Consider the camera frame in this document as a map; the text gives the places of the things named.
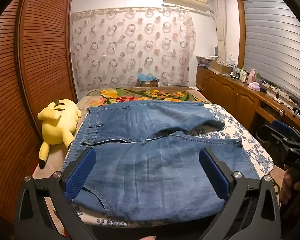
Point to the person's right hand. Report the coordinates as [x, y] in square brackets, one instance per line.
[286, 188]

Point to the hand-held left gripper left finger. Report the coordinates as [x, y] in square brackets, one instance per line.
[81, 172]

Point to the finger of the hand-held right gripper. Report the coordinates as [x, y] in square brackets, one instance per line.
[265, 133]
[281, 127]

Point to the stack of papers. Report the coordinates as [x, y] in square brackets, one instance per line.
[206, 61]

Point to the wooden window frame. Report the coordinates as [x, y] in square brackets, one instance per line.
[240, 30]

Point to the white tied curtain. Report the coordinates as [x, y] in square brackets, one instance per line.
[221, 25]

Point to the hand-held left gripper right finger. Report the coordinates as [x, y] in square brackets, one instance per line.
[213, 173]

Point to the person's left hand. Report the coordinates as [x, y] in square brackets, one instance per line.
[148, 238]

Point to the yellow plush toy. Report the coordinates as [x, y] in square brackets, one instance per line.
[56, 122]

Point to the pink bottle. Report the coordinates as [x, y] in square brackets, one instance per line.
[251, 76]

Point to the cardboard box with blue cloth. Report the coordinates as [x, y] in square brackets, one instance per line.
[147, 80]

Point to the long wooden cabinet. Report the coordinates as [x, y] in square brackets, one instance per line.
[230, 95]

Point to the pink pouch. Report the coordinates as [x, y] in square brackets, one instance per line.
[255, 86]

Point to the blue floral white bedsheet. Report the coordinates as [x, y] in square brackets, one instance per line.
[242, 135]

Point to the blue denim pants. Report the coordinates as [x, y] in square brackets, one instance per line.
[152, 175]

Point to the open cardboard box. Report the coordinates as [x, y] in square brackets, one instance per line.
[221, 67]

